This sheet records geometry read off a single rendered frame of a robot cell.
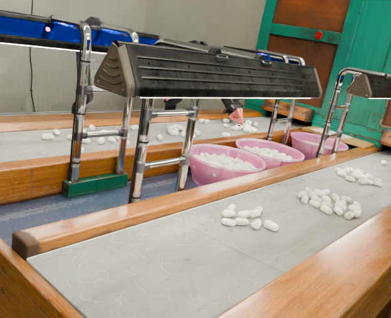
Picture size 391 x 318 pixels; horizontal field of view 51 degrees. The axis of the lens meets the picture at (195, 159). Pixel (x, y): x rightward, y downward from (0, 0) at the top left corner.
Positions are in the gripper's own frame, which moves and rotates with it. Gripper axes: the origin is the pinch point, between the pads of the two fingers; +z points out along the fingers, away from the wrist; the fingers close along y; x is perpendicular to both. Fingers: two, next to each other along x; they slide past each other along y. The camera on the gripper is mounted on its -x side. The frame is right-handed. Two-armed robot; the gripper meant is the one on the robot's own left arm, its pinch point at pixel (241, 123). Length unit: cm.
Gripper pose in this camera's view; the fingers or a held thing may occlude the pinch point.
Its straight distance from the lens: 204.7
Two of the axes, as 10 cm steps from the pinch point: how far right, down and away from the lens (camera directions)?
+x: -6.2, 5.1, 6.0
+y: 6.4, -1.2, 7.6
